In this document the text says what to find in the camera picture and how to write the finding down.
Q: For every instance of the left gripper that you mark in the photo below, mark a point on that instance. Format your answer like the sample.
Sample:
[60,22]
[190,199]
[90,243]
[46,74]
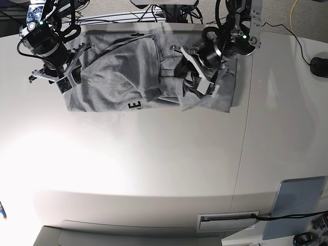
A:
[206,69]

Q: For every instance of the blue grey tablet pad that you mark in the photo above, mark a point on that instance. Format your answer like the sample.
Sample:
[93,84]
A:
[295,196]

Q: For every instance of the black camera stand base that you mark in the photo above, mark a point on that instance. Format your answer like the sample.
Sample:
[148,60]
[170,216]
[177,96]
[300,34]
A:
[177,11]

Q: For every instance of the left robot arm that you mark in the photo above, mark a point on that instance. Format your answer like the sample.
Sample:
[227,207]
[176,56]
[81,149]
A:
[241,28]

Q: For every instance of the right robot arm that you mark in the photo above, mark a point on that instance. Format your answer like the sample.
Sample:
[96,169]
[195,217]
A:
[49,26]

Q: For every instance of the grey T-shirt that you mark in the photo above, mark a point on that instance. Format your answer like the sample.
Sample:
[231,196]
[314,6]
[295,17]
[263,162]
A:
[126,72]

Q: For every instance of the white table cable tray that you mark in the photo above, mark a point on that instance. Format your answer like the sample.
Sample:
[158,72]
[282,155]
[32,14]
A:
[212,223]

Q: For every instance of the blue orange tool handle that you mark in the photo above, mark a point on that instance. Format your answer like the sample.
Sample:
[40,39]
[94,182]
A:
[2,211]

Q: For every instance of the black computer mouse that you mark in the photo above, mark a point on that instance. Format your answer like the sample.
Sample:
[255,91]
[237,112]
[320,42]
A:
[319,67]

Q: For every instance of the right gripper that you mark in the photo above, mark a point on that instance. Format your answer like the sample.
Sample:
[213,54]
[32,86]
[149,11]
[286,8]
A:
[70,71]

